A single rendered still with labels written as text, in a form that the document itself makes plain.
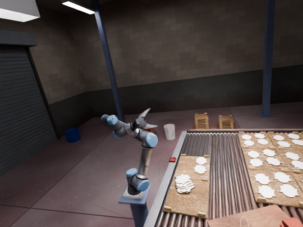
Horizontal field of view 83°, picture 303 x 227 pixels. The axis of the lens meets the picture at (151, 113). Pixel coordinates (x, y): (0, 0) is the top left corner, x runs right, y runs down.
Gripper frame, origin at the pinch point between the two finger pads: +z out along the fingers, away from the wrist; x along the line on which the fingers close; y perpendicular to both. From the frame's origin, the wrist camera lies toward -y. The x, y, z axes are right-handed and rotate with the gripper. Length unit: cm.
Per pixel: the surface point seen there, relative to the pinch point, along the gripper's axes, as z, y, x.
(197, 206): 1, 30, 77
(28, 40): -278, 225, -410
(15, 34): -282, 191, -406
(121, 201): -66, 43, 54
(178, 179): -7, 49, 54
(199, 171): 14, 67, 57
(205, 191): 12, 45, 71
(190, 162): 9, 84, 47
